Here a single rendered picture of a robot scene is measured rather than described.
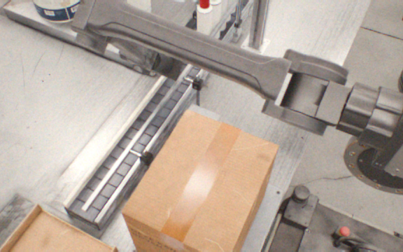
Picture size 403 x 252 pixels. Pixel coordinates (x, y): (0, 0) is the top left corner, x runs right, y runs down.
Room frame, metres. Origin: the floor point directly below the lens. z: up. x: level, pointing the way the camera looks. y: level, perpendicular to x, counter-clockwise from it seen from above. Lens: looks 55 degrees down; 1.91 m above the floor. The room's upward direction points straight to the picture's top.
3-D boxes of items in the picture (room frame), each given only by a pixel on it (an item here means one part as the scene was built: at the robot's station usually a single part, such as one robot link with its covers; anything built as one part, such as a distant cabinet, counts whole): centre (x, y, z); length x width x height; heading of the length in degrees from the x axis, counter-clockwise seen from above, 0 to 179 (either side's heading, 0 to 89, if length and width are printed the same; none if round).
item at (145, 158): (0.57, 0.17, 0.91); 0.07 x 0.03 x 0.16; 62
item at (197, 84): (0.83, 0.03, 0.91); 0.07 x 0.03 x 0.16; 62
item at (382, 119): (0.34, -0.24, 1.45); 0.09 x 0.08 x 0.12; 154
